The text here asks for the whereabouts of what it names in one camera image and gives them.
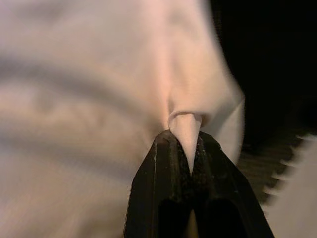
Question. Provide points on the plain white pillow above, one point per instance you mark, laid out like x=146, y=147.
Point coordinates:
x=86, y=74

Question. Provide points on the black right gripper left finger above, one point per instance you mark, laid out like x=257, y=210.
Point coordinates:
x=161, y=188

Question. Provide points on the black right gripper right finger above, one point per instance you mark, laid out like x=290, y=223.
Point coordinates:
x=223, y=193

